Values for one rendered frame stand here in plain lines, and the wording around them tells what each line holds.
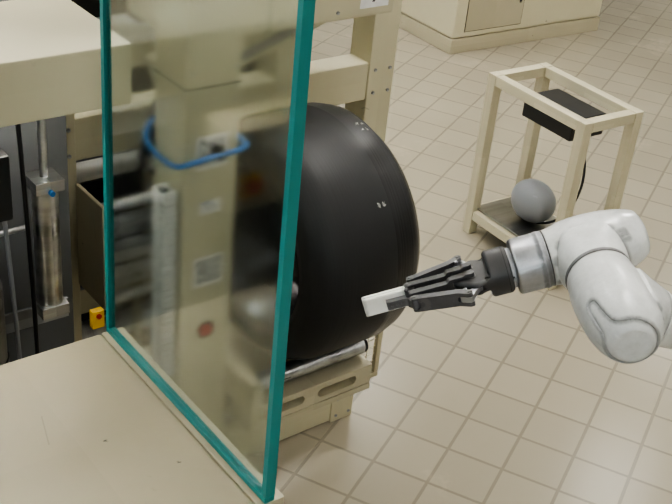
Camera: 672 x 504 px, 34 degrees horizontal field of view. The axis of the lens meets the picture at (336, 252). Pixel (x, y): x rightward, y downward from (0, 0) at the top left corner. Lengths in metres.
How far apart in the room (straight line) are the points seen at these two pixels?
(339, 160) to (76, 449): 0.92
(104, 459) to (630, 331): 0.87
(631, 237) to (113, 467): 0.90
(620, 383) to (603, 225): 2.77
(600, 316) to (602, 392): 2.80
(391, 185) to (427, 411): 1.73
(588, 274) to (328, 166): 0.93
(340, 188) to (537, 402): 2.01
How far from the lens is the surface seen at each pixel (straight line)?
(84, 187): 2.84
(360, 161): 2.45
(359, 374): 2.78
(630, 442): 4.16
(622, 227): 1.71
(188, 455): 1.87
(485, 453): 3.94
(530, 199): 5.01
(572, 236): 1.69
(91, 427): 1.93
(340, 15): 2.72
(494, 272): 1.69
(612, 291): 1.58
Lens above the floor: 2.51
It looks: 30 degrees down
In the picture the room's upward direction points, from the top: 6 degrees clockwise
